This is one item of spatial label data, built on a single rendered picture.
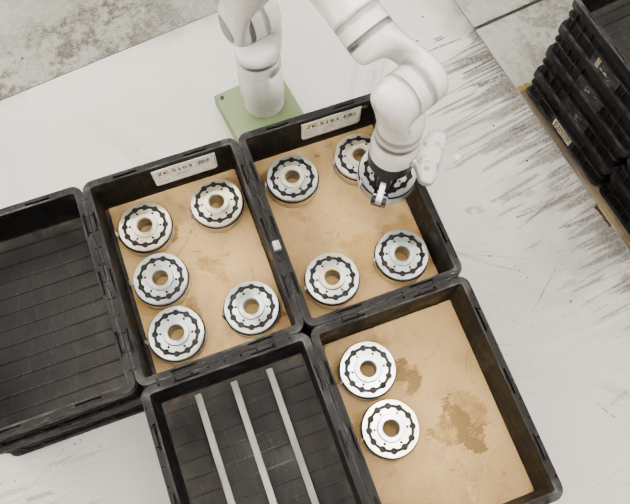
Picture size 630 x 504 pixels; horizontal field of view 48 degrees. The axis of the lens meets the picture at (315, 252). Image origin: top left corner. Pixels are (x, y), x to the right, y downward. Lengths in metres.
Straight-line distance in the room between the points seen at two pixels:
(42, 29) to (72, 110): 1.09
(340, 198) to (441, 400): 0.44
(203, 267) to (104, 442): 0.39
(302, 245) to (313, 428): 0.35
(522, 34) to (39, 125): 1.73
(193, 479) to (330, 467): 0.24
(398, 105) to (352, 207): 0.51
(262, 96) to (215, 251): 0.35
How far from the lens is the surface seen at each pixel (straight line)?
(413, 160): 1.09
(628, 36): 2.22
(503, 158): 1.66
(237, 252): 1.38
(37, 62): 2.73
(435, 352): 1.34
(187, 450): 1.32
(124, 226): 1.40
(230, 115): 1.61
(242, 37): 1.34
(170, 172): 1.39
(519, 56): 2.70
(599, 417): 1.55
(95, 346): 1.38
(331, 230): 1.39
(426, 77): 0.95
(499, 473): 1.34
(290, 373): 1.32
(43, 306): 1.43
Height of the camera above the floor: 2.13
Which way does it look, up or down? 71 degrees down
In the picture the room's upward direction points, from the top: 3 degrees clockwise
